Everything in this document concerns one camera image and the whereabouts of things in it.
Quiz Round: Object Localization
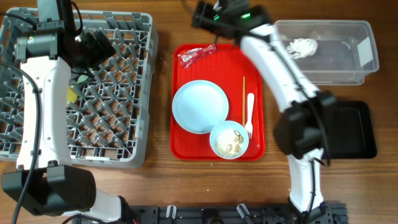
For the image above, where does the yellow plastic cup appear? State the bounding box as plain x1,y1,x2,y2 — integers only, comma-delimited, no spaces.
66,86,78,105

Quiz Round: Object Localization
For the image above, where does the white napkin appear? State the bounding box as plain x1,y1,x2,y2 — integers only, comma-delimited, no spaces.
286,39,318,59

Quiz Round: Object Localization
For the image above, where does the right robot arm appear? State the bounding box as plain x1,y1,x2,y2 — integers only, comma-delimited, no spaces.
191,1,337,223

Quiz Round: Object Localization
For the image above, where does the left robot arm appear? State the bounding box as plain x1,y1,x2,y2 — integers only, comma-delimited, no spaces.
2,20,133,223

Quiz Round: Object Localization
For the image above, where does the grey dishwasher rack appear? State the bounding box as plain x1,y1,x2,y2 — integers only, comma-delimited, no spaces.
1,7,159,168

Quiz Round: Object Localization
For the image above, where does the red plastic tray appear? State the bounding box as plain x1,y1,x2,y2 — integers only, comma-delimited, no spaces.
170,44,266,161

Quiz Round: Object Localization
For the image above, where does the red snack wrapper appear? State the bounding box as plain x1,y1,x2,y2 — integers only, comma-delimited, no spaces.
178,44,217,68

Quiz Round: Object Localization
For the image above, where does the wooden chopstick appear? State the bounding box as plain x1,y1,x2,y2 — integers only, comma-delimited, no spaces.
242,76,246,126

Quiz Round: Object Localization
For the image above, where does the white plastic fork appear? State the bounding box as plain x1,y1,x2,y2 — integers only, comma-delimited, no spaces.
244,93,254,138

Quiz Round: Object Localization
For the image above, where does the large light blue plate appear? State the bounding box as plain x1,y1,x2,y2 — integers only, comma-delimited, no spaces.
172,80,229,134

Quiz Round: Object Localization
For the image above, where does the clear plastic bin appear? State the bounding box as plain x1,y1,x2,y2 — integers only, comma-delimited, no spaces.
275,20,379,85

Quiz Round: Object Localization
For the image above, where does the small blue bowl with crumbs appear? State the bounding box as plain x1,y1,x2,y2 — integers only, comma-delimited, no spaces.
210,121,250,160

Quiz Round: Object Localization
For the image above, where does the black plastic tray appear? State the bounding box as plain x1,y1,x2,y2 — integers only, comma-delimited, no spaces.
328,101,377,159

